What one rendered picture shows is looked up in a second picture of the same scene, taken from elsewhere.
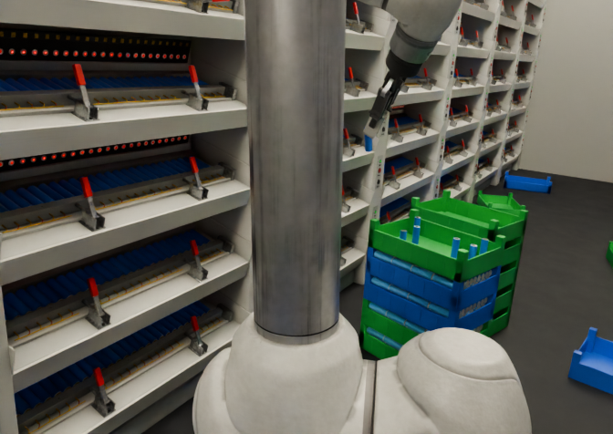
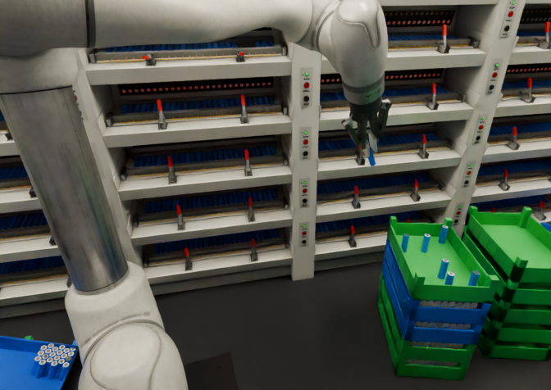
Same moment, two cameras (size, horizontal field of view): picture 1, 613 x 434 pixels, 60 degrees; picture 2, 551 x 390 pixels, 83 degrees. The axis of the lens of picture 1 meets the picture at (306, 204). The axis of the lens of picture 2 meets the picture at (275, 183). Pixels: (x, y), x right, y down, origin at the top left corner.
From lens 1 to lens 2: 0.80 m
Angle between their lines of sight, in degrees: 46
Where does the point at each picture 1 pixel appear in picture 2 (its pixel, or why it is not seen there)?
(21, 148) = (123, 142)
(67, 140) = (147, 139)
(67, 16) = (140, 77)
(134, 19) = (184, 73)
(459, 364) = (94, 357)
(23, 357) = (140, 232)
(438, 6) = (343, 57)
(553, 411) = not seen: outside the picture
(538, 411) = not seen: outside the picture
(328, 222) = (64, 234)
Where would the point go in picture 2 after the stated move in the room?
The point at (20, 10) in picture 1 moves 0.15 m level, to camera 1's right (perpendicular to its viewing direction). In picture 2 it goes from (114, 78) to (132, 82)
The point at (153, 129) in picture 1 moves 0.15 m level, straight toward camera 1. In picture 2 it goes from (204, 134) to (169, 147)
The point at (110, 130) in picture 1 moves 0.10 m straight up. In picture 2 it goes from (173, 135) to (168, 103)
